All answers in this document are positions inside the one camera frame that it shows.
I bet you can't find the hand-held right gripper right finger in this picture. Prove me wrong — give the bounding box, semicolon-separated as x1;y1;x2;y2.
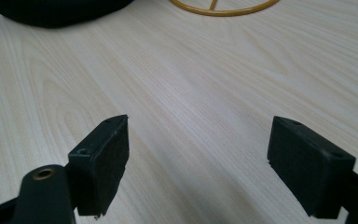
267;115;357;219

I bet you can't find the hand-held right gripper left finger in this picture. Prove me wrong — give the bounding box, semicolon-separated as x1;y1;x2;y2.
67;114;131;218

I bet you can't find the black fabric object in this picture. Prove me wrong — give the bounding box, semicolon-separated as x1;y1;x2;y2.
0;0;135;30

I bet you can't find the yellow ring object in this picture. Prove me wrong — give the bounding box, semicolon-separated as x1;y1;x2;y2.
169;0;281;18

